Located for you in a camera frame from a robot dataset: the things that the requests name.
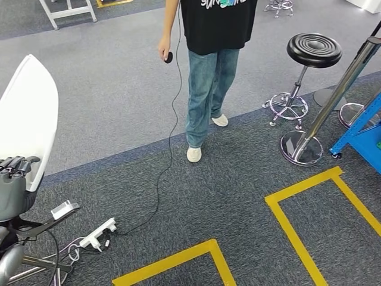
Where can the person's right hand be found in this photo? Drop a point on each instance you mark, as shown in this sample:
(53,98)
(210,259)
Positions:
(164,47)

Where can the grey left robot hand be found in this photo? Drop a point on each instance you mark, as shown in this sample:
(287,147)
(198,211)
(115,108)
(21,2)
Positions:
(13,193)

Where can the black handheld switch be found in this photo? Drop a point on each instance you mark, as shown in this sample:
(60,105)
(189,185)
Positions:
(169,57)

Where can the white moulded plastic part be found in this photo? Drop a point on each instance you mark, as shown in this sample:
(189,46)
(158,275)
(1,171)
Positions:
(26,118)

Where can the person's right forearm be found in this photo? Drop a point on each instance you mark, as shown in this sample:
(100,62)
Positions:
(168,19)

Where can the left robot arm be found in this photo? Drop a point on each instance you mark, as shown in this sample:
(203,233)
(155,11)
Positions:
(11,260)

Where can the blue metal shelf rack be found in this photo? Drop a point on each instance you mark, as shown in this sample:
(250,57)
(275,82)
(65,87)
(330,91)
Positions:
(366,150)

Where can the person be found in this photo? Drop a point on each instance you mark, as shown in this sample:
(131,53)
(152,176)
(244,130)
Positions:
(214,27)

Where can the white power strip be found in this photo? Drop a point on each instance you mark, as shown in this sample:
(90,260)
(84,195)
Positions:
(98,233)

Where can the chrome stool base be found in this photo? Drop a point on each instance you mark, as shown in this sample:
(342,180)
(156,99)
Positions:
(280,4)

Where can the black round stool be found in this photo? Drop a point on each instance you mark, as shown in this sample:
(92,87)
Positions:
(314,49)

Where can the grey round stand base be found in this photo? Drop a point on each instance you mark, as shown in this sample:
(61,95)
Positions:
(324,98)

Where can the chrome round stand base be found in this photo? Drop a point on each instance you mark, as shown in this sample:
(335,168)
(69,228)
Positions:
(349,114)

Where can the white plinth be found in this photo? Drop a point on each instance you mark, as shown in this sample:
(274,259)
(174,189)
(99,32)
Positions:
(369,4)

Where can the black camera bracket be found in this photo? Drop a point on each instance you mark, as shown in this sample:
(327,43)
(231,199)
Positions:
(44,225)

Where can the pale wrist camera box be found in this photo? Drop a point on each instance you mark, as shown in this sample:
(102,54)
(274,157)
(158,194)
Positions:
(64,209)

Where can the white table frame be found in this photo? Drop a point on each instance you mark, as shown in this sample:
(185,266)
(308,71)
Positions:
(71,12)

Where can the chrome post round base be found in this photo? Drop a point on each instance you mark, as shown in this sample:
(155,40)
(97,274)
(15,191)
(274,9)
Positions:
(327,106)

